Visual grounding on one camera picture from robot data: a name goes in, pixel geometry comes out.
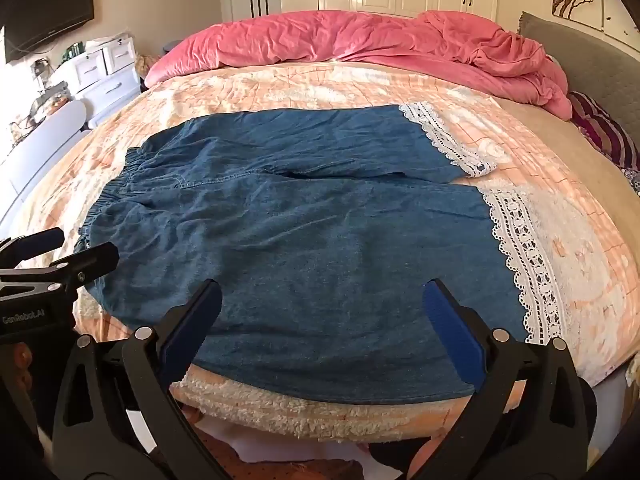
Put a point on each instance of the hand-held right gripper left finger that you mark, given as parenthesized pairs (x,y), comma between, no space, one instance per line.
(192,320)

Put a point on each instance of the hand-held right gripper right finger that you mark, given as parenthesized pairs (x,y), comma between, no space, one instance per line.
(455,335)

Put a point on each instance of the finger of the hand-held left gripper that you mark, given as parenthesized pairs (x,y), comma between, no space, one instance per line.
(35,245)
(90,260)

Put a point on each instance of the blue denim pants lace trim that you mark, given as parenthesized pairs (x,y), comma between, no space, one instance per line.
(300,240)

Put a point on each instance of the person's left hand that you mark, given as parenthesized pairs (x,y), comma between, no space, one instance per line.
(21,357)

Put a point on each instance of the pale lavender curved panel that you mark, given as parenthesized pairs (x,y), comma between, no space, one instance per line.
(45,150)

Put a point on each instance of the orange dotted clothing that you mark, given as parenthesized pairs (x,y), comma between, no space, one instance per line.
(280,467)

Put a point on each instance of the white drawer cabinet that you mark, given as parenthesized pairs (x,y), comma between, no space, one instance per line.
(100,75)

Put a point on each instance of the beige bed sheet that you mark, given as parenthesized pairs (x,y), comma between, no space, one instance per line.
(565,160)

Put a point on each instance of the blue patterned cloth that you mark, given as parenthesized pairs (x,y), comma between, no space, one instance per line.
(634,180)

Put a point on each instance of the peach printed fleece blanket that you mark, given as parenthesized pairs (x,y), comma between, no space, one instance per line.
(300,85)

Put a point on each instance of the pink duvet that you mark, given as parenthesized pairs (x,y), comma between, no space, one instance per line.
(310,40)

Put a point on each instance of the grey padded headboard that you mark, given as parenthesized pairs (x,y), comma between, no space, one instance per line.
(595,60)

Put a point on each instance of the black wall television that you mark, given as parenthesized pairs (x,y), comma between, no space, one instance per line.
(50,12)

